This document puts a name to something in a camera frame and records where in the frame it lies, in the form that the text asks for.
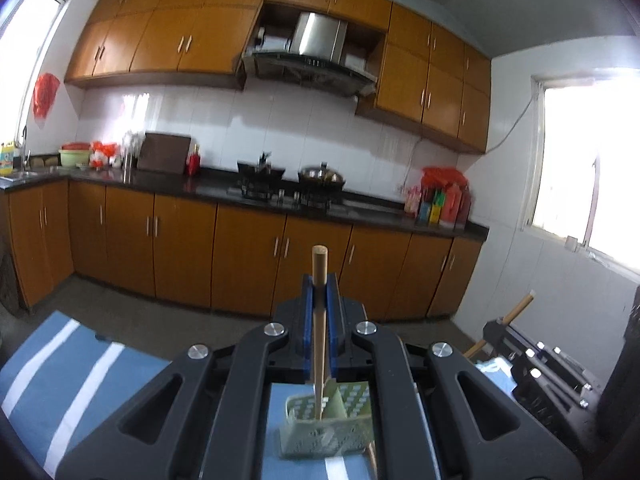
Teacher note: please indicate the steel sink faucet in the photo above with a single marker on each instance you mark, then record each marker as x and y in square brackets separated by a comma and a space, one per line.
[25, 152]

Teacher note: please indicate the large sliding window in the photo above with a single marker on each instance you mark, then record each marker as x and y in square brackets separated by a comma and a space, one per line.
[585, 160]

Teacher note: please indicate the wooden chopstick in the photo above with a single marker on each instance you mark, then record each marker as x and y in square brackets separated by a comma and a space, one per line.
[319, 270]
[517, 310]

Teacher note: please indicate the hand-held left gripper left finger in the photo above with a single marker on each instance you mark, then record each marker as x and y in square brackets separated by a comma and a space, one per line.
[308, 330]

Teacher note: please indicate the dark wooden cutting board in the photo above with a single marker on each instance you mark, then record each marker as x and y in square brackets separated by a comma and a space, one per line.
[164, 152]

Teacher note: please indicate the red bag behind condiments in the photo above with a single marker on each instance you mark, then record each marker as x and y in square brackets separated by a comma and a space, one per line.
[442, 176]

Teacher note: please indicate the steel utensil cup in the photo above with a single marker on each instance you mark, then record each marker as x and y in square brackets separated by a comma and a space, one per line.
[131, 152]

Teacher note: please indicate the red and white plastic bag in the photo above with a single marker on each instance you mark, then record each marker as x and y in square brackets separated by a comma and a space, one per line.
[104, 154]

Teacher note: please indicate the yellow dish soap bottle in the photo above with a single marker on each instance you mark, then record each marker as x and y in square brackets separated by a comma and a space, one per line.
[7, 160]

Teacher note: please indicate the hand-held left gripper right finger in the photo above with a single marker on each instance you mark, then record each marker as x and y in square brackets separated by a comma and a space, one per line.
[332, 330]

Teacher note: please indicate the steel range hood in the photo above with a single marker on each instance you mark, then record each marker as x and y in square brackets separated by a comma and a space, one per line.
[317, 35]

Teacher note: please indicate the group of condiment bottles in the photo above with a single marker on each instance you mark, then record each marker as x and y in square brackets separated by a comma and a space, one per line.
[445, 205]

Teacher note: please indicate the steel kitchen sink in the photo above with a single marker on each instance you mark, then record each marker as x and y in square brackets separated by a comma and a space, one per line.
[17, 176]

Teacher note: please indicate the window beside sink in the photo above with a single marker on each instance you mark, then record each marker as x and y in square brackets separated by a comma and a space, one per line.
[35, 50]

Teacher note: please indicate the blue white striped tablecloth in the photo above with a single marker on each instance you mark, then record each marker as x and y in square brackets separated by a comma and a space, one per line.
[75, 385]

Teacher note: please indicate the wok with lid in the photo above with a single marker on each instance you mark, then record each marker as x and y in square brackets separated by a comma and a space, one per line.
[322, 176]

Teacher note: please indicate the black cooking pot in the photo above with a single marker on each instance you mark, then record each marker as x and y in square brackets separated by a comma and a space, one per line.
[260, 170]

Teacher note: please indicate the gas stove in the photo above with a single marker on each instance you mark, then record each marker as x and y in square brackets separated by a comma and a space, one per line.
[280, 195]

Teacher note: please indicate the chopsticks in holder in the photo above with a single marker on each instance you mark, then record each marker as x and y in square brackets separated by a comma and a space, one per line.
[165, 35]

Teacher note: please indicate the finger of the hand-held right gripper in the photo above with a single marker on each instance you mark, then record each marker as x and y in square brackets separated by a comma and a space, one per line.
[500, 337]
[530, 385]

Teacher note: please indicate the red hanging plastic bag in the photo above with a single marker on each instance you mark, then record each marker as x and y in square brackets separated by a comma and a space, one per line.
[46, 95]

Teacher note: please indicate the green basin with red lid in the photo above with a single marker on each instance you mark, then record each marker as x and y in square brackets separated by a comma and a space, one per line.
[75, 156]

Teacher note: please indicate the black kitchen countertop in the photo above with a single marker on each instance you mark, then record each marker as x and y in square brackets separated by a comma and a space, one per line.
[210, 191]

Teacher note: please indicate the green perforated utensil holder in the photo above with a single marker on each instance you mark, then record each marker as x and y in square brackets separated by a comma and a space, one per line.
[320, 435]

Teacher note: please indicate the wooden lower kitchen cabinets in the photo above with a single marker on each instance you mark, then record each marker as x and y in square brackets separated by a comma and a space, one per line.
[185, 250]

